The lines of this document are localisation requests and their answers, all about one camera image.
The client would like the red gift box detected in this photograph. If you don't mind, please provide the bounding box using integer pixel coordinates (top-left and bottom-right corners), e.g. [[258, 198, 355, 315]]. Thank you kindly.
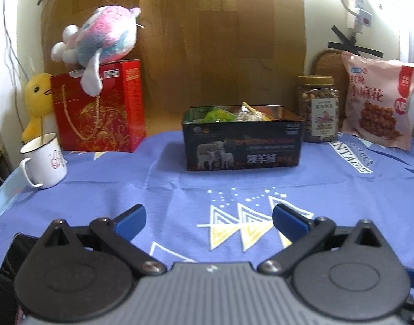
[[50, 59, 146, 153]]

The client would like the black flat object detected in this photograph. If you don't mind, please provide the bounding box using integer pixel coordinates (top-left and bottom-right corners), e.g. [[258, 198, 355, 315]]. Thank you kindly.
[[0, 233, 38, 312]]

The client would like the black tin box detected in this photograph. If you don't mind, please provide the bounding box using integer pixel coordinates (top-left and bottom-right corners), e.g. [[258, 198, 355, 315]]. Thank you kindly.
[[181, 105, 304, 171]]

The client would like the nut jar with gold lid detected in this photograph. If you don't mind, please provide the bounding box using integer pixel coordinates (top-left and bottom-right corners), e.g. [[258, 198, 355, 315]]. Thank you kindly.
[[296, 75, 340, 143]]

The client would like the thin wall cable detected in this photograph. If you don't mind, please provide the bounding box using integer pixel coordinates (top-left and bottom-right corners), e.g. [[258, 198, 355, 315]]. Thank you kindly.
[[0, 0, 28, 85]]

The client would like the white enamel mug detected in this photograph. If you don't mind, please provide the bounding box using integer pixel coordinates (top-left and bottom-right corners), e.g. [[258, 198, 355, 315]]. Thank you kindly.
[[19, 133, 68, 189]]

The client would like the white power strip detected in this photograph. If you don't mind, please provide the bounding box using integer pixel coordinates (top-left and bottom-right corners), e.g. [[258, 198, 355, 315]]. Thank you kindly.
[[327, 0, 373, 29]]

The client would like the yellow duck plush toy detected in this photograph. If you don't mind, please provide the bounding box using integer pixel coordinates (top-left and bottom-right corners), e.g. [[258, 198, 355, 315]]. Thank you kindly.
[[21, 73, 55, 143]]

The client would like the blue printed tablecloth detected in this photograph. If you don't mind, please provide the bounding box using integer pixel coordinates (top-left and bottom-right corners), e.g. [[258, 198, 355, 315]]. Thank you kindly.
[[0, 130, 414, 312]]

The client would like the horizontal black tape strip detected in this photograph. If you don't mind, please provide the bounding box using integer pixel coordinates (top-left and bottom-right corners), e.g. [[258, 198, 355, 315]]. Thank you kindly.
[[328, 41, 383, 58]]

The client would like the diagonal black tape strip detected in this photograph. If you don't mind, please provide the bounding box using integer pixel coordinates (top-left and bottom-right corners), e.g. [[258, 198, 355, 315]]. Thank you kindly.
[[330, 25, 358, 44]]

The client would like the brown wooden panel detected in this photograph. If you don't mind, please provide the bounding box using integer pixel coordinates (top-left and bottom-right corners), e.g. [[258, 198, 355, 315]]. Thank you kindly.
[[39, 0, 307, 136]]

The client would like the light green snack packet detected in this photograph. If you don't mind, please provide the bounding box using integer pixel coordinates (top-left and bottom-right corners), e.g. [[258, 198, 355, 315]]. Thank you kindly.
[[193, 106, 238, 123]]

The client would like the pink blue plush toy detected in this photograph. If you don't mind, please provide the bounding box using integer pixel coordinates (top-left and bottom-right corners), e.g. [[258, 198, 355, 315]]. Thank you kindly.
[[51, 5, 142, 97]]

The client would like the brown woven board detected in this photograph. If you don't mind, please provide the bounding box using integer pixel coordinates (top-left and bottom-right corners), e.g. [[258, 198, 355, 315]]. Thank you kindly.
[[314, 49, 350, 122]]

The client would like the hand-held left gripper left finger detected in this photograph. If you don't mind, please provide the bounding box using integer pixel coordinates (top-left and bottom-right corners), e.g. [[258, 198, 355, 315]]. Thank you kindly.
[[39, 204, 167, 276]]

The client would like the pink snack bag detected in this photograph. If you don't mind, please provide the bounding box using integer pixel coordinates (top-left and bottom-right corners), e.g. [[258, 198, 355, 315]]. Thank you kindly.
[[340, 50, 414, 151]]

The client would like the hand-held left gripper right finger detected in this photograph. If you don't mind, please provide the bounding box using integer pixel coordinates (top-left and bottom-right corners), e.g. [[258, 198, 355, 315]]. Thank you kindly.
[[259, 204, 387, 276]]

